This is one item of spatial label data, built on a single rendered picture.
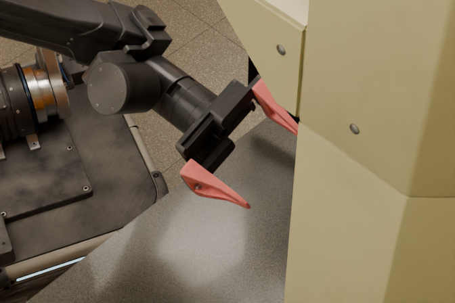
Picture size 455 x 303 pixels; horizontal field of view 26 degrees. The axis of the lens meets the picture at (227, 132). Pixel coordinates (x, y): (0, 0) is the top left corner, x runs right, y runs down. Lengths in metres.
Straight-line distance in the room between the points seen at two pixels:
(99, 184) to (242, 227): 0.98
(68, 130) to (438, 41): 1.76
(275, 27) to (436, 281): 0.26
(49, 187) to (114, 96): 1.19
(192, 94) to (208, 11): 1.90
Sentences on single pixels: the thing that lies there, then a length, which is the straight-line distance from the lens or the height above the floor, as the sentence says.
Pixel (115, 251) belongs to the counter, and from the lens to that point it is 1.29.
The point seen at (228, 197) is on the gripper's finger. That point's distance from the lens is 1.07.
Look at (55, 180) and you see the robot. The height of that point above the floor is 0.26.
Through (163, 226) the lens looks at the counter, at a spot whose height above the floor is 0.94.
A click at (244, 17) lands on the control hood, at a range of 0.77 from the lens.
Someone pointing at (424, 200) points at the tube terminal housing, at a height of 1.41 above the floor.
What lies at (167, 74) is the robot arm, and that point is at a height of 1.20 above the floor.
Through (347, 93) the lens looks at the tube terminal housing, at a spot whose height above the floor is 1.48.
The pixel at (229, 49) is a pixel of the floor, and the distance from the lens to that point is 2.87.
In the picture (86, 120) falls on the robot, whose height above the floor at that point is 0.24.
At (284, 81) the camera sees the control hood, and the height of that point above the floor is 1.44.
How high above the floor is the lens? 2.00
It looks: 49 degrees down
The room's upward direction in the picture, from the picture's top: straight up
